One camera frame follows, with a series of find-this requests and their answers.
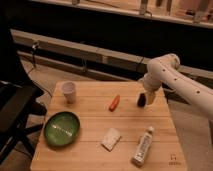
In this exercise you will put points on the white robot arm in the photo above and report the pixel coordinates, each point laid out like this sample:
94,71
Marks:
163,70

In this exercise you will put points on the white sponge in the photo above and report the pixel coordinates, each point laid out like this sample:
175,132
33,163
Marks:
110,139

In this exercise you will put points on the orange carrot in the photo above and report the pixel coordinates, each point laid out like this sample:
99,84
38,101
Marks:
114,103

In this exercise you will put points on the green bowl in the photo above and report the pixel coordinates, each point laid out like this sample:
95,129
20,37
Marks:
61,129

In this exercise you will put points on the black eraser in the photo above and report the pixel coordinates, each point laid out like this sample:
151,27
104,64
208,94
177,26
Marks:
141,100

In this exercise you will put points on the wooden table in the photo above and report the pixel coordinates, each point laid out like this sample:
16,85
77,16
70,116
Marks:
92,108

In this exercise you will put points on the white paper cup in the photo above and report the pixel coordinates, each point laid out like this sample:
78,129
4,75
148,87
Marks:
69,91

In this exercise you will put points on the white plastic bottle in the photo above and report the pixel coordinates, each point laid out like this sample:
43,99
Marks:
143,147

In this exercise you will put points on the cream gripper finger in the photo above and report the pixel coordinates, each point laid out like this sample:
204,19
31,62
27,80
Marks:
150,97

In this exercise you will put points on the black office chair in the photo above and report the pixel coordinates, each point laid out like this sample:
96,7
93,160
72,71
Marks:
16,104

